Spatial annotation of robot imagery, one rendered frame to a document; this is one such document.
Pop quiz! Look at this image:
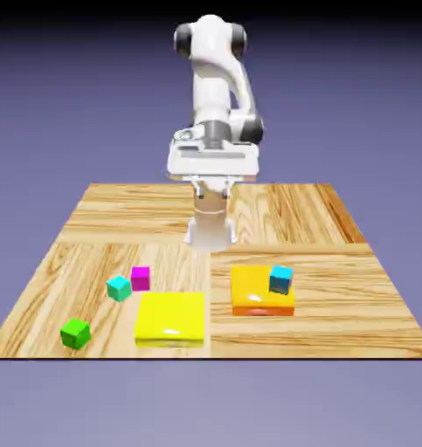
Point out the small magenta cube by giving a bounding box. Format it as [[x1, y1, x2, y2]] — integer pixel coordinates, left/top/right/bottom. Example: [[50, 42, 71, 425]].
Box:
[[130, 265, 151, 292]]

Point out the large yellow box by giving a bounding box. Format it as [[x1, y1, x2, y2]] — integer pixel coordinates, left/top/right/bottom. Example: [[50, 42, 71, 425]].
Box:
[[134, 292, 206, 349]]

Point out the small green cube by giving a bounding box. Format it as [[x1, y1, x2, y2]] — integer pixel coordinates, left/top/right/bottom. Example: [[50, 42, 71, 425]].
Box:
[[59, 318, 93, 351]]

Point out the small turquoise cube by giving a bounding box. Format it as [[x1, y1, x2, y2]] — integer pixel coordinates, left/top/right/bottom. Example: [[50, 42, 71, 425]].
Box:
[[106, 274, 133, 303]]

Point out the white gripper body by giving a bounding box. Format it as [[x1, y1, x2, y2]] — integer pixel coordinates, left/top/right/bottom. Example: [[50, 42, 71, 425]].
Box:
[[166, 138, 260, 184]]

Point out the large orange box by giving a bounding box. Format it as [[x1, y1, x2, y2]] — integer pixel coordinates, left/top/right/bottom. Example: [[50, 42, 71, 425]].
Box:
[[230, 265, 296, 318]]

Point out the small blue cube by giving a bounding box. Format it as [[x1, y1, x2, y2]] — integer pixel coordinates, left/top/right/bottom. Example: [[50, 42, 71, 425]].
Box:
[[268, 265, 294, 296]]

